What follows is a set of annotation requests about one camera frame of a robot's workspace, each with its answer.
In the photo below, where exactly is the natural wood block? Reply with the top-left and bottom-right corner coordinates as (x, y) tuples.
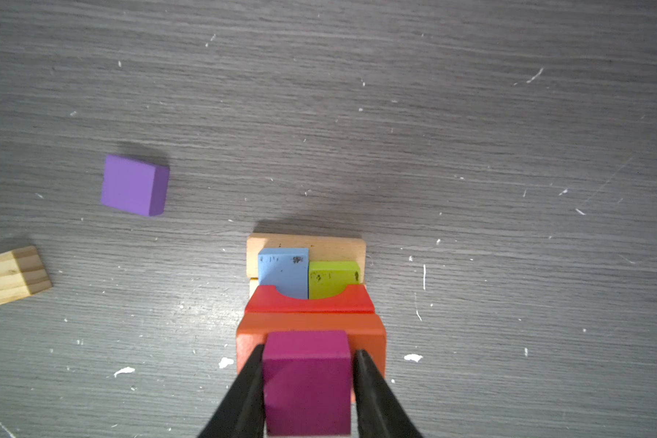
(246, 233), (367, 283)
(249, 278), (259, 297)

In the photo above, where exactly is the purple wood cube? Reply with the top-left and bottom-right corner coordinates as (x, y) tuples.
(100, 154), (170, 217)

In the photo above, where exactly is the orange wood block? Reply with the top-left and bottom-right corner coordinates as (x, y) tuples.
(235, 313), (387, 374)

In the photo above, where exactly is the red arch wood block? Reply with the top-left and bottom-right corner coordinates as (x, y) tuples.
(245, 285), (375, 314)

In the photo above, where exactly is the magenta wood cube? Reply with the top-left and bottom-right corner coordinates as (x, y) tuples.
(262, 330), (352, 437)

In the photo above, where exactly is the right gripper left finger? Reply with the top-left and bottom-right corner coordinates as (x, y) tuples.
(198, 344), (266, 438)

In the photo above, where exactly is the small natural wood cube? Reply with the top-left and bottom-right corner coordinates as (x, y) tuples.
(0, 246), (52, 306)

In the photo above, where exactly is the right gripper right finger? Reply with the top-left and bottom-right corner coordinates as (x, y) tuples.
(353, 350), (423, 438)

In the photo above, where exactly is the green wood block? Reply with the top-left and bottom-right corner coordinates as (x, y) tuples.
(308, 261), (361, 299)

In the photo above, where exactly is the blue wood block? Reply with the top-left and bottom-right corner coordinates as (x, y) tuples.
(258, 248), (310, 299)

